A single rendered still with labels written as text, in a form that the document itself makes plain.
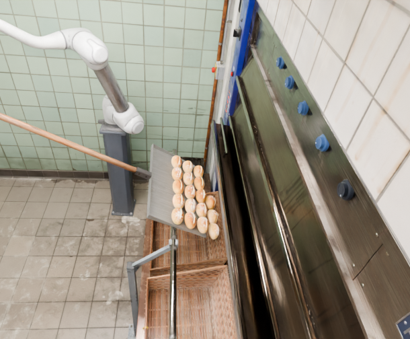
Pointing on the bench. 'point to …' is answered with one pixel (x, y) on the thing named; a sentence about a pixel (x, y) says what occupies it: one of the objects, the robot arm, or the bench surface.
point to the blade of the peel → (165, 190)
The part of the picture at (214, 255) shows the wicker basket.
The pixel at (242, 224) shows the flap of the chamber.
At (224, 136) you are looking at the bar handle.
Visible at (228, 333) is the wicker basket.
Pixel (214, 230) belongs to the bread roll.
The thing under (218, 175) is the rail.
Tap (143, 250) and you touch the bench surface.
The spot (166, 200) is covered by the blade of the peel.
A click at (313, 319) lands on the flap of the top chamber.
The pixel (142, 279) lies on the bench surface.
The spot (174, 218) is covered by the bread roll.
